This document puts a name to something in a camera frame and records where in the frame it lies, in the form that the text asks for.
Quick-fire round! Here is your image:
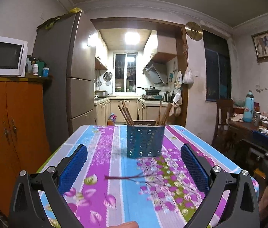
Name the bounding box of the floral striped tablecloth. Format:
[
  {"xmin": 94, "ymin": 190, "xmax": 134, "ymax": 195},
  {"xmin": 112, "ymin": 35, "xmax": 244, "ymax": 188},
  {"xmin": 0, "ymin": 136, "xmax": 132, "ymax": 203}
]
[{"xmin": 40, "ymin": 125, "xmax": 241, "ymax": 227}]

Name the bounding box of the black wok on stove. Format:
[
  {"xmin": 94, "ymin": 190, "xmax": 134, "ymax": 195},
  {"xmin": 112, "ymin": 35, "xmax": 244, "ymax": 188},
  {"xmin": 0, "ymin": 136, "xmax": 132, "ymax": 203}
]
[{"xmin": 137, "ymin": 86, "xmax": 161, "ymax": 95}]

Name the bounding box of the framed elephant picture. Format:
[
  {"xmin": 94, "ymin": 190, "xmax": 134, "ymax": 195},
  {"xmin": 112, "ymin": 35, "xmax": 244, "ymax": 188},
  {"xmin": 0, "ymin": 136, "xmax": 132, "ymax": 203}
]
[{"xmin": 251, "ymin": 30, "xmax": 268, "ymax": 63}]

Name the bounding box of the wooden chair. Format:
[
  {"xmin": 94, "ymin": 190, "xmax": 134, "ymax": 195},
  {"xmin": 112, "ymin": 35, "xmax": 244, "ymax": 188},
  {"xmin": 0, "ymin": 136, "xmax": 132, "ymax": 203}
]
[{"xmin": 211, "ymin": 99, "xmax": 233, "ymax": 152}]

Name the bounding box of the right hand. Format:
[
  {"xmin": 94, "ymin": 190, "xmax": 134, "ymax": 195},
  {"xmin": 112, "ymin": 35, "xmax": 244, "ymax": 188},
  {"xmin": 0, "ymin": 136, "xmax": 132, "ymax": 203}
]
[{"xmin": 258, "ymin": 186, "xmax": 268, "ymax": 221}]

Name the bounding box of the dark window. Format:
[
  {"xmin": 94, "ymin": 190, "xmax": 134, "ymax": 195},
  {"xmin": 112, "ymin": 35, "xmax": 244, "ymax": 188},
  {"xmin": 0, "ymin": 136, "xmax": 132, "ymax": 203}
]
[{"xmin": 203, "ymin": 30, "xmax": 231, "ymax": 101}]

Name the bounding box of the orange wooden cabinet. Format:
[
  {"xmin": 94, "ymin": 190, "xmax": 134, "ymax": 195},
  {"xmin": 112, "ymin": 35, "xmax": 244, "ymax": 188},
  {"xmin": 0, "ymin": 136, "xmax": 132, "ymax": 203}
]
[{"xmin": 0, "ymin": 77, "xmax": 51, "ymax": 216}]

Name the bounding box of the steel range hood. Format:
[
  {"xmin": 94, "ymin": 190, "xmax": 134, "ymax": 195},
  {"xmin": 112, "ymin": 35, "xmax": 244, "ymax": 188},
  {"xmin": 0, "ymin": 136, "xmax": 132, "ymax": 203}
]
[{"xmin": 143, "ymin": 61, "xmax": 168, "ymax": 86}]

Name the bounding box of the gold round wall clock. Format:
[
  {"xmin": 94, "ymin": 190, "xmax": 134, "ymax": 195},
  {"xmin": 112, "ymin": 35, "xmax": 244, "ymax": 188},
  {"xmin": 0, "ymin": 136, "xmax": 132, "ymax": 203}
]
[{"xmin": 185, "ymin": 22, "xmax": 203, "ymax": 41}]

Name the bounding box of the blue perforated utensil holder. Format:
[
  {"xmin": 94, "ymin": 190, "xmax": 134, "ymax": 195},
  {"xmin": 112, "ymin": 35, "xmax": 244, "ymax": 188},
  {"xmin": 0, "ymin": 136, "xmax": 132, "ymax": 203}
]
[{"xmin": 126, "ymin": 125, "xmax": 165, "ymax": 158}]

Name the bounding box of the grey refrigerator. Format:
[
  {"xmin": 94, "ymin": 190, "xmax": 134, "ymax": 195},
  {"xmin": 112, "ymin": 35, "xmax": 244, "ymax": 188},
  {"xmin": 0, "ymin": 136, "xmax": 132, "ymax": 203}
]
[{"xmin": 32, "ymin": 11, "xmax": 96, "ymax": 151}]

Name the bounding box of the blue thermos bottle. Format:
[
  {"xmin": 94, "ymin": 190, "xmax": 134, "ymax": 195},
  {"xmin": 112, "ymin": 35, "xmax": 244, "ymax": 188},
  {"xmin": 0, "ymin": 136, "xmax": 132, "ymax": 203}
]
[{"xmin": 243, "ymin": 90, "xmax": 254, "ymax": 123}]

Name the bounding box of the hanging white plastic bag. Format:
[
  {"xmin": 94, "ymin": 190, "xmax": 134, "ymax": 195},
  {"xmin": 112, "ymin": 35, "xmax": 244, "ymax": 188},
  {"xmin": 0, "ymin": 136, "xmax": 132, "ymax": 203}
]
[{"xmin": 182, "ymin": 66, "xmax": 194, "ymax": 85}]

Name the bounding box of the left hand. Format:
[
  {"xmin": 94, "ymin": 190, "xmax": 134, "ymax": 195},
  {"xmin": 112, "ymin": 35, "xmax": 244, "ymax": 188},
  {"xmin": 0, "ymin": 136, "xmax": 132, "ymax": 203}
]
[{"xmin": 107, "ymin": 221, "xmax": 139, "ymax": 228}]

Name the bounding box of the dark wooden side table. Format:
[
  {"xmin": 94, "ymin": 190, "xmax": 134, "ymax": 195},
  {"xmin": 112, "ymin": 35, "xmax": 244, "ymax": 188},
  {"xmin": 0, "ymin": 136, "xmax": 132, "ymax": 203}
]
[{"xmin": 228, "ymin": 120, "xmax": 268, "ymax": 151}]

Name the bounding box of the white microwave oven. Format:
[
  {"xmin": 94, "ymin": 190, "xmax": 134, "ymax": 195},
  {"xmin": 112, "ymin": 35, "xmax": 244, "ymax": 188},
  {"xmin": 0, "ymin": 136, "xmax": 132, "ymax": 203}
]
[{"xmin": 0, "ymin": 36, "xmax": 28, "ymax": 77}]

